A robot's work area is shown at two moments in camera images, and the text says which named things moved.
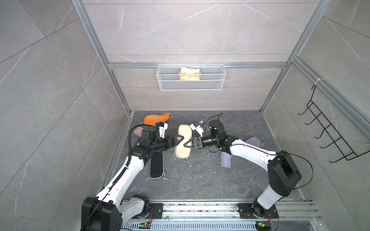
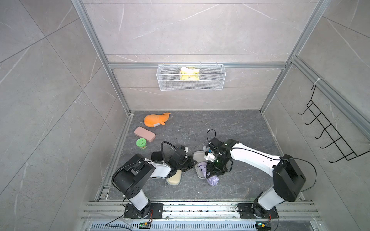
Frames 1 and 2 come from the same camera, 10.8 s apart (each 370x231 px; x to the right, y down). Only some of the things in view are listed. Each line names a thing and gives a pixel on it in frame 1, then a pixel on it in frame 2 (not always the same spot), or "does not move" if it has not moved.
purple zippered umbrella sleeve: [254, 141] -> [199, 157]
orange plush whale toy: [151, 119] does not move
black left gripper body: [161, 145] -> [186, 164]
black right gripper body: [209, 141] -> [217, 167]
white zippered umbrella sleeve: [185, 131] -> [175, 179]
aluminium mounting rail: [299, 210] does not move
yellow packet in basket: [188, 73] does not move
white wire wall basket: [191, 77] does not move
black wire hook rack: [343, 148] does not move
